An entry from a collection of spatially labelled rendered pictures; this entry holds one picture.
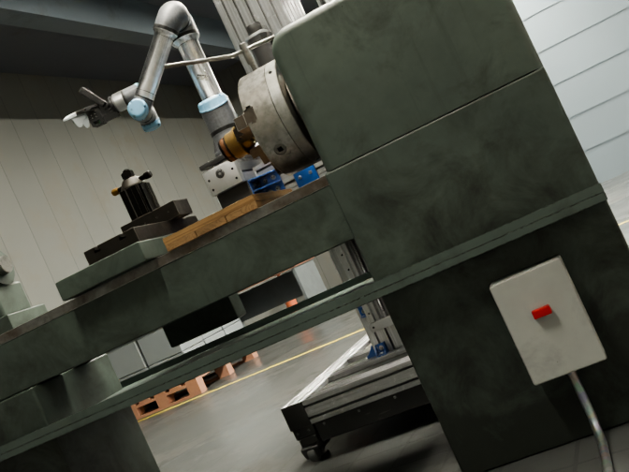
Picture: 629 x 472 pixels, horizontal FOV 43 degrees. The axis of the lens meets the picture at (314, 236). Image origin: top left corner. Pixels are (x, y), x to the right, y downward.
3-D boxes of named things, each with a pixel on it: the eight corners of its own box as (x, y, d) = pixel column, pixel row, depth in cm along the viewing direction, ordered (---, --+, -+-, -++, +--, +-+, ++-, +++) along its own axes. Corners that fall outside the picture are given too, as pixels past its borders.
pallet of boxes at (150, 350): (194, 382, 839) (147, 280, 842) (257, 355, 809) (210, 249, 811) (130, 422, 729) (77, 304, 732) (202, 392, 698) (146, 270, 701)
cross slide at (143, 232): (201, 227, 267) (196, 214, 267) (139, 241, 226) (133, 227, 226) (157, 249, 272) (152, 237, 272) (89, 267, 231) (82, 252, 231)
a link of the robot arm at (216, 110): (208, 133, 299) (193, 100, 299) (212, 138, 312) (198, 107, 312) (237, 119, 298) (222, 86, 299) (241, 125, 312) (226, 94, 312)
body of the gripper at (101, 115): (91, 127, 316) (118, 115, 316) (80, 108, 315) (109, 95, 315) (95, 128, 323) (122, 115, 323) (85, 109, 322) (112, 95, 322)
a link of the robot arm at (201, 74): (212, 137, 311) (153, 9, 312) (217, 141, 326) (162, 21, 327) (240, 124, 310) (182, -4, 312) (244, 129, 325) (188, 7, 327)
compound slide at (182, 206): (193, 212, 256) (186, 198, 257) (180, 214, 247) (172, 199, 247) (141, 238, 262) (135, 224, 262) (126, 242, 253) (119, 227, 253)
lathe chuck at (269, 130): (329, 155, 247) (283, 63, 244) (305, 169, 217) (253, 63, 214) (303, 169, 250) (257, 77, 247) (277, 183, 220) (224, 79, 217)
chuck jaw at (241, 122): (268, 112, 230) (252, 104, 219) (274, 127, 229) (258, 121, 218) (236, 129, 233) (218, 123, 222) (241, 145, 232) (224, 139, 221)
